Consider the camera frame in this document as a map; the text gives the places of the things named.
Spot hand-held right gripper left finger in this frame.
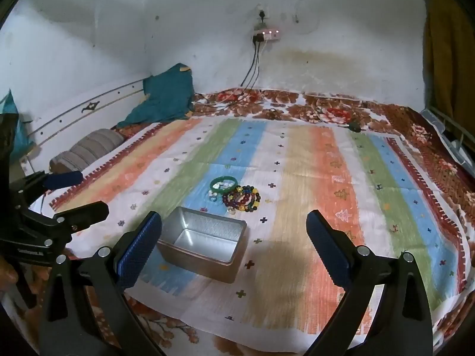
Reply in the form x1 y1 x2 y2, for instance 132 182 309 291
37 211 166 356

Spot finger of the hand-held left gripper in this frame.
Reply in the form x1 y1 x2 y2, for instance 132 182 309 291
22 200 110 236
9 170 83 203

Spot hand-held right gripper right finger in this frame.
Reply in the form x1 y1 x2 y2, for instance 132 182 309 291
305 209 435 356

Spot silver metal tin box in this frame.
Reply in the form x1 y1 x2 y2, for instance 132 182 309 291
156 206 248 284

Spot multicolour bead bracelet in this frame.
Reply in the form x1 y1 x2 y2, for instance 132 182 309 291
234 184 262 214

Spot light blue bead bracelet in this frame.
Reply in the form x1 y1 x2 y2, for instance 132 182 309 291
208 181 231 201

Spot green bangle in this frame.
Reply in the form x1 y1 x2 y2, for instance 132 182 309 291
210 175 239 193

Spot grey striped pillow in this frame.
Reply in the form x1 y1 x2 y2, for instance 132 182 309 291
49 128 126 176

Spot striped pastel mat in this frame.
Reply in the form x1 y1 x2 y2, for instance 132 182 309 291
30 117 472 332

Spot white bed headboard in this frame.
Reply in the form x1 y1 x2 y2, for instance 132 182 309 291
0 78 149 179

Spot plain teal cloth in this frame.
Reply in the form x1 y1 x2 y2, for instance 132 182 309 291
0 89 34 164

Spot teal cloth with yellow print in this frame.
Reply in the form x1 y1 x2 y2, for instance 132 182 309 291
117 63 195 128

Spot white power strip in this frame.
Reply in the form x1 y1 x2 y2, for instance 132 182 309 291
252 28 281 42

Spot yellow hanging cloth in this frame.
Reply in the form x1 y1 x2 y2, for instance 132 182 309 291
423 0 475 134

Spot white wire rack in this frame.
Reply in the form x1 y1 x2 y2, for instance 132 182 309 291
421 106 475 164

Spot black cable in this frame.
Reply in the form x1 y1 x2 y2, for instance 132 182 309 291
249 41 263 90
239 39 259 90

